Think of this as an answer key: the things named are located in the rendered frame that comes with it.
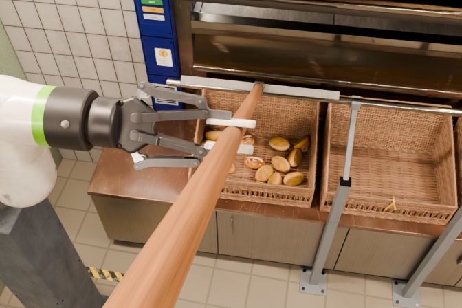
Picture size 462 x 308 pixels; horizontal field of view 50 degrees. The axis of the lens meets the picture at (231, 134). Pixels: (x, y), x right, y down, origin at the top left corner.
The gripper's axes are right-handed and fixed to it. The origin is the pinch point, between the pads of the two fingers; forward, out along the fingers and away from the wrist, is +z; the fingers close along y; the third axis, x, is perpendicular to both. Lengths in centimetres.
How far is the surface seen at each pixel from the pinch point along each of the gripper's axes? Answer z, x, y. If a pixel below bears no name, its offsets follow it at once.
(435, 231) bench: 83, -141, 59
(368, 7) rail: 37, -115, -31
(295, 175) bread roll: 21, -149, 43
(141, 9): -52, -138, -24
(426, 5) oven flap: 59, -122, -33
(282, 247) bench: 19, -161, 82
